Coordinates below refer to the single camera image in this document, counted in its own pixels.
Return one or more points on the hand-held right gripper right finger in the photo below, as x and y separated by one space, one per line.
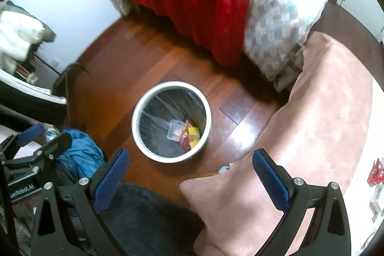
271 181

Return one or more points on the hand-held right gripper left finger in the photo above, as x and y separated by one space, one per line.
110 177

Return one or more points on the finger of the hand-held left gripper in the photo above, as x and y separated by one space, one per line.
29 134
55 144

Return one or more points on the white round trash bin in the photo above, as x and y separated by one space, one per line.
171 121

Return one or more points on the blue plastic bag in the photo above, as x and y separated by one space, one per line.
79 151

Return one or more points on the pink cushion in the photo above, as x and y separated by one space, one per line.
288 154

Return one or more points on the crumpled white tissue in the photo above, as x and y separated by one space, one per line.
228 167

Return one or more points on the dark furry rug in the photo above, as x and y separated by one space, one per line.
141 220

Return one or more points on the clear plastic bin liner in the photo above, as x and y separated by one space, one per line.
159 121

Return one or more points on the clear plastic wrapper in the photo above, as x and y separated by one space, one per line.
175 130

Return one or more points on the red yellow snack wrapper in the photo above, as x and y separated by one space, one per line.
189 136

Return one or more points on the white puffy jacket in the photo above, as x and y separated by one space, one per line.
16 34

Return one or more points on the red white snack packet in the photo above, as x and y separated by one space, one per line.
376 172

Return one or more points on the white box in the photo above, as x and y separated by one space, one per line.
378 199

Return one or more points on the checkered grey white quilt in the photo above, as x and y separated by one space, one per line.
279 22

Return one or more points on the red blanket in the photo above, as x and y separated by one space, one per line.
207 4

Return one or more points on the black metal chair frame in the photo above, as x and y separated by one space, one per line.
64 76

